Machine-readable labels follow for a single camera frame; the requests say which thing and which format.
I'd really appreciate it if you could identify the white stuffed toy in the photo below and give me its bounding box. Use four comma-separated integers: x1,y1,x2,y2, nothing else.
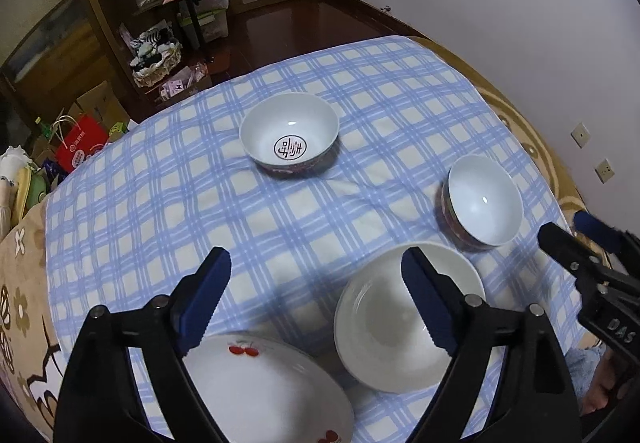
0,146,31,234

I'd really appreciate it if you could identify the white storage box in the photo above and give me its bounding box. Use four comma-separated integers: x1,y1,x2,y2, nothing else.
177,0,231,44

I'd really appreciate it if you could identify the blue checked cloth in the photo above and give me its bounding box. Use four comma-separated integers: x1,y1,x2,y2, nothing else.
44,36,591,443

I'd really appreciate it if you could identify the person's right hand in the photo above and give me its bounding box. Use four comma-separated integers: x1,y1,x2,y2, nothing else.
585,350,633,419

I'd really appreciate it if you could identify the small red patterned bowl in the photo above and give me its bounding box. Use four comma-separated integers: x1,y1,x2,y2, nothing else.
441,154,524,251

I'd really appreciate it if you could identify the large red patterned bowl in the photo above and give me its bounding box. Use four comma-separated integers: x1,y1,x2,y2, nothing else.
239,92,341,179

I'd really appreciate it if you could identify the black stand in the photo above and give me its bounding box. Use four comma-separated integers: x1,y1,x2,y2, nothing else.
175,0,208,51

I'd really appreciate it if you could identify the cardboard box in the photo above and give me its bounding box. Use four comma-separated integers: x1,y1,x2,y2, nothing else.
75,80,131,129

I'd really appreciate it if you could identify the plain white bowl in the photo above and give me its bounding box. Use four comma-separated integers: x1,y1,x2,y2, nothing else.
334,242,487,394

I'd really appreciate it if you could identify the green plush toy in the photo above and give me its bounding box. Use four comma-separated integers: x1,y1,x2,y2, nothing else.
12,163,48,219

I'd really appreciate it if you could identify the wicker basket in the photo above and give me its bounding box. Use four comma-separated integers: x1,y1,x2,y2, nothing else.
129,26,183,88

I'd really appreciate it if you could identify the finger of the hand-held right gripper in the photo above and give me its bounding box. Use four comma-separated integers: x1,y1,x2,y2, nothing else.
574,210,626,251
537,222,608,286

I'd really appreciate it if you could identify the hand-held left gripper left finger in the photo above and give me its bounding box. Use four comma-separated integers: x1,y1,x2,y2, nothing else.
54,247,232,443

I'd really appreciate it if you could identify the red paper bag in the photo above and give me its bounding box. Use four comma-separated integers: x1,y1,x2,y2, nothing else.
52,116,110,174

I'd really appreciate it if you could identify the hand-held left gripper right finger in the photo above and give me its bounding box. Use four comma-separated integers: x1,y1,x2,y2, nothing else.
401,247,583,443

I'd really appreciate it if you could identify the pink packet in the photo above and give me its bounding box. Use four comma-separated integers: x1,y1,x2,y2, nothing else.
160,63,208,99

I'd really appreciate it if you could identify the white cherry print plate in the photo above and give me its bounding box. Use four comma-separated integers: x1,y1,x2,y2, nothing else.
182,332,356,443

